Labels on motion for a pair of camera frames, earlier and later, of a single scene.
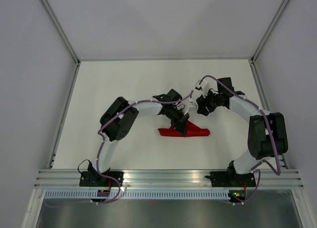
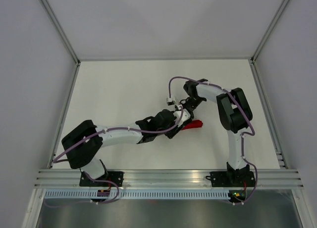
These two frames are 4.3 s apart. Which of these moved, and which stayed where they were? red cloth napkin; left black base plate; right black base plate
Moved: red cloth napkin
Stayed: right black base plate; left black base plate
